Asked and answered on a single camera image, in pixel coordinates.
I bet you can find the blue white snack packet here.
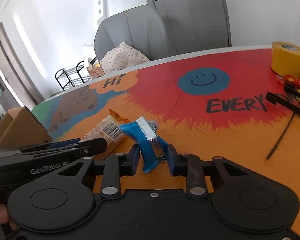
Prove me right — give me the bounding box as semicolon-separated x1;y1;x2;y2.
119;116;168;173

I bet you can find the orange biscuit packet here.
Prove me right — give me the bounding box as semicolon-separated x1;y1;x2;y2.
79;109;130;154

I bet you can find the brown cardboard box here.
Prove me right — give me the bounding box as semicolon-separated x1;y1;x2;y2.
0;107;53;151

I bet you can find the colourful printed table mat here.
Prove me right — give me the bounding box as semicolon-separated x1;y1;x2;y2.
31;48;300;240

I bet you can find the brown paper bag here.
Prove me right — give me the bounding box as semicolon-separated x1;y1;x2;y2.
87;57;105;79

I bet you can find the black metal shoe rack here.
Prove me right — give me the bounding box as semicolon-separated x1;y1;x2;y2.
55;61;91;91

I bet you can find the dotted cream pillow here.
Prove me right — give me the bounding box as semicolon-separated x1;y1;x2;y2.
100;42;150;75

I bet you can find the grey armchair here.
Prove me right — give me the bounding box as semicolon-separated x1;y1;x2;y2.
94;5;176;61

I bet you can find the red candy wrapper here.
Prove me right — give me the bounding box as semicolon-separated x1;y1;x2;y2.
276;75;300;88

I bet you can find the open interior door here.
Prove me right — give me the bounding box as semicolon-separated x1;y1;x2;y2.
0;44;24;108

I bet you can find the grey room door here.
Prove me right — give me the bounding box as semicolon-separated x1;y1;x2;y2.
146;0;232;55

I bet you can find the yellow tape roll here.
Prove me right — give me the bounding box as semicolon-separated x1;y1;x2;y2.
271;41;300;79

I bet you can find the white perforated board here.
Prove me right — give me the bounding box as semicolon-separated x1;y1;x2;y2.
97;0;108;24

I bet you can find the black cable tie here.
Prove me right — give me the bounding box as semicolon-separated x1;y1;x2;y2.
264;83;300;160

